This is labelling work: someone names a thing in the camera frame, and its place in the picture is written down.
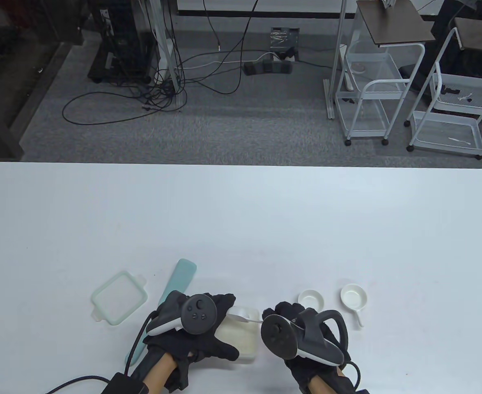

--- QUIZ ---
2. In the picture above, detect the person's left hand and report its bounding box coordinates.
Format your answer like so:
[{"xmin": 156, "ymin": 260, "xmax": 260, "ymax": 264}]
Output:
[{"xmin": 142, "ymin": 292, "xmax": 240, "ymax": 367}]

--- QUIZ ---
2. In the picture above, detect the person's right hand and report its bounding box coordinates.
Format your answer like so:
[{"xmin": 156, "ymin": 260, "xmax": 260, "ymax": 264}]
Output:
[{"xmin": 262, "ymin": 302, "xmax": 358, "ymax": 380}]

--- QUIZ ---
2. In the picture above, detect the small round white dish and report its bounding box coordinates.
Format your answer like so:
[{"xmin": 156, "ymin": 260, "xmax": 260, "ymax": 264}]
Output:
[{"xmin": 298, "ymin": 289, "xmax": 324, "ymax": 313}]

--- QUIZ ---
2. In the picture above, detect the white sugar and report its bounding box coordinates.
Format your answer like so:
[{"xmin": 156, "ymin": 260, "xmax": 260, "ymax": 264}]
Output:
[{"xmin": 220, "ymin": 316, "xmax": 259, "ymax": 355}]

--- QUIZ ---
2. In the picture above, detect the clear plastic sugar container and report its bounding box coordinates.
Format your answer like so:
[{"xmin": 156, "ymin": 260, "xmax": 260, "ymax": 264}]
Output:
[{"xmin": 214, "ymin": 306, "xmax": 261, "ymax": 362}]

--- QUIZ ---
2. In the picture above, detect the white coffee spoon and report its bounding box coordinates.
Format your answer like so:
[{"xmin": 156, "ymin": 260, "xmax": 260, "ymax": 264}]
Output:
[{"xmin": 227, "ymin": 310, "xmax": 264, "ymax": 325}]

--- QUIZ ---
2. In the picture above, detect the teal dessert spatula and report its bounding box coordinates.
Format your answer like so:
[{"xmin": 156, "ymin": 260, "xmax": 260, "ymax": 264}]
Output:
[{"xmin": 124, "ymin": 259, "xmax": 197, "ymax": 366}]

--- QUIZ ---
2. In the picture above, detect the clear lid with green rim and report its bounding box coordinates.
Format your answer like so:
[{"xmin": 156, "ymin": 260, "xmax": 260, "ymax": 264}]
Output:
[{"xmin": 91, "ymin": 271, "xmax": 148, "ymax": 325}]

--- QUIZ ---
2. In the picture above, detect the person's left forearm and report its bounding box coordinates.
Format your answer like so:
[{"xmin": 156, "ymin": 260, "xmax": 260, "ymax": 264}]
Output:
[{"xmin": 142, "ymin": 353, "xmax": 176, "ymax": 394}]

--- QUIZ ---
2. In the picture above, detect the person's right forearm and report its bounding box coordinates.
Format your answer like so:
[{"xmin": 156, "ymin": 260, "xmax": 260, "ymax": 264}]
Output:
[{"xmin": 309, "ymin": 369, "xmax": 344, "ymax": 394}]

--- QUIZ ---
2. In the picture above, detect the black and white right controller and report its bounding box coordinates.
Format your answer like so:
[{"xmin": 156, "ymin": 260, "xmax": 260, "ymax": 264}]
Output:
[{"xmin": 261, "ymin": 309, "xmax": 350, "ymax": 366}]

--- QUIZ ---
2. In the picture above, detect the black and white controller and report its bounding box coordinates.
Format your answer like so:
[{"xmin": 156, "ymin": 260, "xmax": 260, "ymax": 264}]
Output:
[
  {"xmin": 147, "ymin": 291, "xmax": 217, "ymax": 336},
  {"xmin": 261, "ymin": 309, "xmax": 350, "ymax": 366}
]

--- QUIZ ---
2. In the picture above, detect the black and white left controller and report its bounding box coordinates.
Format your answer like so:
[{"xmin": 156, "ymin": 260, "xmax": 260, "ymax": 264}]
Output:
[{"xmin": 147, "ymin": 291, "xmax": 217, "ymax": 336}]

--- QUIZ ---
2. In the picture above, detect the black power strip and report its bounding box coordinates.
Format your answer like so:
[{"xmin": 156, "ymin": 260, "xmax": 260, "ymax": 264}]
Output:
[{"xmin": 243, "ymin": 59, "xmax": 295, "ymax": 76}]

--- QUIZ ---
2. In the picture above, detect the black floor box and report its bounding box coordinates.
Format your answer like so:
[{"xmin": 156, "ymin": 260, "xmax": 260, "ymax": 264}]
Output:
[{"xmin": 271, "ymin": 27, "xmax": 300, "ymax": 58}]

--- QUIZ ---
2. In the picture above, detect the white cart with brown top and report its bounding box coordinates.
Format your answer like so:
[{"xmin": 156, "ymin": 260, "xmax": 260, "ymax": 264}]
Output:
[
  {"xmin": 405, "ymin": 17, "xmax": 482, "ymax": 160},
  {"xmin": 335, "ymin": 0, "xmax": 436, "ymax": 146}
]

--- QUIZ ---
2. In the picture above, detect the black computer rack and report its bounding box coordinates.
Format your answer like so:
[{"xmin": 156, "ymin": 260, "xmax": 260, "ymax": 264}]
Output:
[{"xmin": 87, "ymin": 0, "xmax": 159, "ymax": 85}]

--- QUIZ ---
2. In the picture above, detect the dark glass partition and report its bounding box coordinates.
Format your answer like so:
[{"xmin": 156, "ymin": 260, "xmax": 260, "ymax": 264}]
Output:
[{"xmin": 0, "ymin": 0, "xmax": 90, "ymax": 161}]

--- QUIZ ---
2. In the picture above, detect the white dish with handle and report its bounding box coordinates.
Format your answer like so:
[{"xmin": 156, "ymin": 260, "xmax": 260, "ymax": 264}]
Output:
[{"xmin": 340, "ymin": 284, "xmax": 367, "ymax": 328}]

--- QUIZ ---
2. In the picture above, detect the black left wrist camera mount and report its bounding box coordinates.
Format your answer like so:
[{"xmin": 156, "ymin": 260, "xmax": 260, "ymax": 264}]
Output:
[{"xmin": 101, "ymin": 371, "xmax": 149, "ymax": 394}]

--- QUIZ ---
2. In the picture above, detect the black glove cable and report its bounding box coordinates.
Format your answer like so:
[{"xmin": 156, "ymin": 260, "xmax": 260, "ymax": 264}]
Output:
[{"xmin": 44, "ymin": 312, "xmax": 159, "ymax": 394}]

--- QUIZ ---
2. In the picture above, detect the silver aluminium frame leg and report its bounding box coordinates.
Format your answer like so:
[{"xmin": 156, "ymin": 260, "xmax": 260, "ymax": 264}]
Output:
[
  {"xmin": 323, "ymin": 0, "xmax": 348, "ymax": 120},
  {"xmin": 149, "ymin": 0, "xmax": 187, "ymax": 111}
]

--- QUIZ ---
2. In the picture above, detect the bundle of black floor cables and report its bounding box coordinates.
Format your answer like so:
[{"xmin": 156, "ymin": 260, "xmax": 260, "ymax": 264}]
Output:
[{"xmin": 62, "ymin": 0, "xmax": 303, "ymax": 126}]

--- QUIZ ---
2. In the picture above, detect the white floor cable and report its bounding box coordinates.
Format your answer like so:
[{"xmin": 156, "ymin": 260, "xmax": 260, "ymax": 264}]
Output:
[{"xmin": 179, "ymin": 51, "xmax": 274, "ymax": 70}]

